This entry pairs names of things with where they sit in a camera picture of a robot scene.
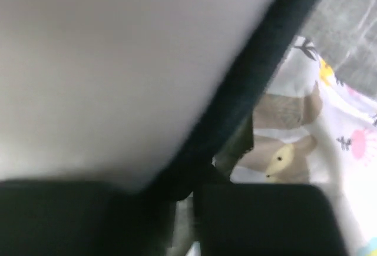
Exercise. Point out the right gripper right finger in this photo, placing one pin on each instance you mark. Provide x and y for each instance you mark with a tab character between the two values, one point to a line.
263	219

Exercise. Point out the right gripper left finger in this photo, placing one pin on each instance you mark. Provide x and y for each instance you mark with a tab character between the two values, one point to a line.
82	218

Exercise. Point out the black white checkered pillowcase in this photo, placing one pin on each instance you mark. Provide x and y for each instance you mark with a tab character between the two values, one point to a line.
133	92

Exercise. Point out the floral printed pillow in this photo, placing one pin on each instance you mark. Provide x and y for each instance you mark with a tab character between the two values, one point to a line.
311	128

